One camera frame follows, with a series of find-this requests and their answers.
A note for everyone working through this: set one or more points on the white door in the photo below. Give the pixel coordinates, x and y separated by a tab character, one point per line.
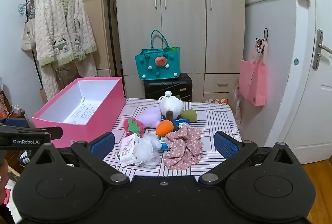
308	96

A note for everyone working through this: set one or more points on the striped pink tablecloth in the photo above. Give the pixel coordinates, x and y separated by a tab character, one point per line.
215	120

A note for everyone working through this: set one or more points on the red strawberry plush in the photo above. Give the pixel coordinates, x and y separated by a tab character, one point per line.
132	126

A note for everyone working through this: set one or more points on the orange egg sponge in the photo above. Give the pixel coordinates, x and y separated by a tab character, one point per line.
164	128

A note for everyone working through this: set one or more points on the purple plush toy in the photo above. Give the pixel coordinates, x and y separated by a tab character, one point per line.
150	116

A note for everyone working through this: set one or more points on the pink shopping bag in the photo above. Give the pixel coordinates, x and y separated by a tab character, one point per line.
253	81

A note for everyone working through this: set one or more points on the blue wipes packet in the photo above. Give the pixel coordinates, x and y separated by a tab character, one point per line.
179	124

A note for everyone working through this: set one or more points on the small round door sticker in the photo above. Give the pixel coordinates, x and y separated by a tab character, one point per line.
296	61

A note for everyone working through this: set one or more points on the canvas tote bag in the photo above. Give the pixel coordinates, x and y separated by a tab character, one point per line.
27	37

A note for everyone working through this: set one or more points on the tall light wooden cabinet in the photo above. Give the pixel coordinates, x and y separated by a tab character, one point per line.
96	19

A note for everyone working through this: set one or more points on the blue clothes hangers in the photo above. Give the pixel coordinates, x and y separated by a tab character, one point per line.
24	10

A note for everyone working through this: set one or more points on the green plush toy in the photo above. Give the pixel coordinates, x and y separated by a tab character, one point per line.
190	115

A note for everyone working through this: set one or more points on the black clothes rack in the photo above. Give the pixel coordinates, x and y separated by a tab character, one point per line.
105	6

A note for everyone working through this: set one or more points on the teal board with pegs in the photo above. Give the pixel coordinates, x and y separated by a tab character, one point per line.
155	68

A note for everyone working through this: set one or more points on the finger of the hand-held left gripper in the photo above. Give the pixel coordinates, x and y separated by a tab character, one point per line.
16	122
55	132

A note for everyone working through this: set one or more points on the pink cardboard box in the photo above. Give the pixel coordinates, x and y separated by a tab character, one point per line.
109	107

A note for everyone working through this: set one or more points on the beige wardrobe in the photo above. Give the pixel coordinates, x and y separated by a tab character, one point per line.
181	6

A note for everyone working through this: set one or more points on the white tissue pack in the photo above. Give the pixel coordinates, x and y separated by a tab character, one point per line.
127	151

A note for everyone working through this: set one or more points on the fluffy white green-trimmed robe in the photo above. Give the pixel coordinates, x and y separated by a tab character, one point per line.
63	32

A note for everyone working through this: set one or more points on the white plastic bag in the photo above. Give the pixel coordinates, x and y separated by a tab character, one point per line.
237	107

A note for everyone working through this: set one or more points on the white plush ball brown tail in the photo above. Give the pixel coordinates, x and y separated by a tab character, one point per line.
171	106

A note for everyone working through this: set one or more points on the pink floral scrunchie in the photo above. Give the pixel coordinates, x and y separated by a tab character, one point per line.
184	148

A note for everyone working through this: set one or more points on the black suitcase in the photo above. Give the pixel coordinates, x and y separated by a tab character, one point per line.
168	89

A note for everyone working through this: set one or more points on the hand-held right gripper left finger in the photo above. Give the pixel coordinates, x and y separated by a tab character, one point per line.
102	143

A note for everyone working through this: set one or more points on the white mesh bath sponge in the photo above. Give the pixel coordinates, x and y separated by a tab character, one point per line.
148	150

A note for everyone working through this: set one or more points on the printed white paper sheet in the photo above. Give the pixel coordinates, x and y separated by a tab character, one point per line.
85	111

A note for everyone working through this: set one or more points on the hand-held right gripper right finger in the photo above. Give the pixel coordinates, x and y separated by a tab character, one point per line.
225	144

